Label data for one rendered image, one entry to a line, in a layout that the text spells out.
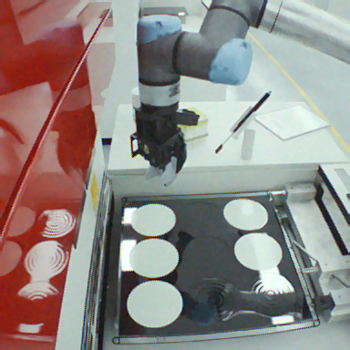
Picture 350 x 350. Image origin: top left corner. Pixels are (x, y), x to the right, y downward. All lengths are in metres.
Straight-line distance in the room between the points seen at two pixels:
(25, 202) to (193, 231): 0.58
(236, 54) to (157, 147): 0.22
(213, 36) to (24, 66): 0.38
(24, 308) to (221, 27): 0.47
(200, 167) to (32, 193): 0.64
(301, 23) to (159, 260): 0.51
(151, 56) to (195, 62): 0.08
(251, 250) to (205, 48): 0.41
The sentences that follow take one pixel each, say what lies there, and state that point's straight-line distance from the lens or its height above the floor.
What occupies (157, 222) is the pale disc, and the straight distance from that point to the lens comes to 0.77.
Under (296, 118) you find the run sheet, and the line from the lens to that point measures 1.09.
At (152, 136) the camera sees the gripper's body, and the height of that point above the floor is 1.11.
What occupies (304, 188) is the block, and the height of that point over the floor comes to 0.91.
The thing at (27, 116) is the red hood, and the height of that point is 1.36.
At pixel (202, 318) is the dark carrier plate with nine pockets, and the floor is 0.90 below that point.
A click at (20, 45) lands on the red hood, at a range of 0.20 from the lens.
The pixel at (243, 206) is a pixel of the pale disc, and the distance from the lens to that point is 0.82.
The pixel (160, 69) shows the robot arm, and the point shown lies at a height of 1.25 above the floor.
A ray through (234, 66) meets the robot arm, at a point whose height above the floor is 1.28.
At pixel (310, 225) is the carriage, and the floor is 0.88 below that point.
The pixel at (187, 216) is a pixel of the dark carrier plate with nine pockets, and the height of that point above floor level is 0.90.
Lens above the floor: 1.45
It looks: 38 degrees down
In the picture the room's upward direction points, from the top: straight up
